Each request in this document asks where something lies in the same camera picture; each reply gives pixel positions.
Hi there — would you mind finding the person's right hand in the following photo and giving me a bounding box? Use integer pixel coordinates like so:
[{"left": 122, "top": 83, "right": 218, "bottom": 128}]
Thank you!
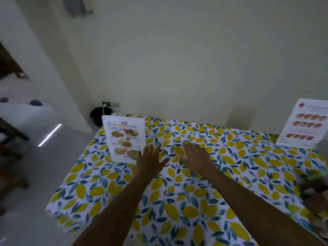
[{"left": 180, "top": 142, "right": 214, "bottom": 176}]

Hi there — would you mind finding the person's left hand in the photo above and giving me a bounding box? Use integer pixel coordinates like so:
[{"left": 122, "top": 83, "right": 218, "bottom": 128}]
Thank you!
[{"left": 136, "top": 143, "right": 171, "bottom": 180}]

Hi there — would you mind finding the person's left forearm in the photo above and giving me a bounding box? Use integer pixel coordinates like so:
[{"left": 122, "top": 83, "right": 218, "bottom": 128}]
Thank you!
[{"left": 72, "top": 174, "right": 157, "bottom": 246}]

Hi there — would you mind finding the person's right forearm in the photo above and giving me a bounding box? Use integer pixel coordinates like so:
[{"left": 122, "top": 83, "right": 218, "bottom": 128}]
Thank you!
[{"left": 200, "top": 165, "right": 326, "bottom": 246}]

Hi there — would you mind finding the white food menu card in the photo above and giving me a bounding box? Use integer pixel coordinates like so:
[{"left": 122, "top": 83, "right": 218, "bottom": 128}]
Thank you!
[{"left": 102, "top": 115, "right": 146, "bottom": 164}]

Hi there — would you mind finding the lemon print tablecloth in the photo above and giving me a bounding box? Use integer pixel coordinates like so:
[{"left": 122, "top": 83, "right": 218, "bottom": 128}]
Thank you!
[{"left": 45, "top": 113, "right": 328, "bottom": 246}]

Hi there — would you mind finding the black waste bin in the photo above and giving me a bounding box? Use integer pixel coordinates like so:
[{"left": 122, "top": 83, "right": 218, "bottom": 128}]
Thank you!
[{"left": 90, "top": 107, "right": 114, "bottom": 127}]

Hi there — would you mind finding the white laminated picture menu sheet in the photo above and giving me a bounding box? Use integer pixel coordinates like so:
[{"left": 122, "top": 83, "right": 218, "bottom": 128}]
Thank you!
[{"left": 276, "top": 98, "right": 328, "bottom": 149}]

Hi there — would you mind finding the dark wooden chair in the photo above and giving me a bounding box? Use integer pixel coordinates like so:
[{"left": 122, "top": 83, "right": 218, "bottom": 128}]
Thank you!
[{"left": 0, "top": 118, "right": 30, "bottom": 217}]

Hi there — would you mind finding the colourful flower bundle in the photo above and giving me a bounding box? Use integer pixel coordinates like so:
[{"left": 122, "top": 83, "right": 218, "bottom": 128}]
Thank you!
[{"left": 298, "top": 173, "right": 328, "bottom": 240}]

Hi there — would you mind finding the dark wooden furniture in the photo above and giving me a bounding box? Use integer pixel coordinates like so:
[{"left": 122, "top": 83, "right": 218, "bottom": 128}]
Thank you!
[{"left": 0, "top": 41, "right": 29, "bottom": 80}]

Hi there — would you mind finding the grey wall fixture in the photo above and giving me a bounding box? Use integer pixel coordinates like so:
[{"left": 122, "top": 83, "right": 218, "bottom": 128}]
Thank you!
[{"left": 61, "top": 0, "right": 93, "bottom": 17}]

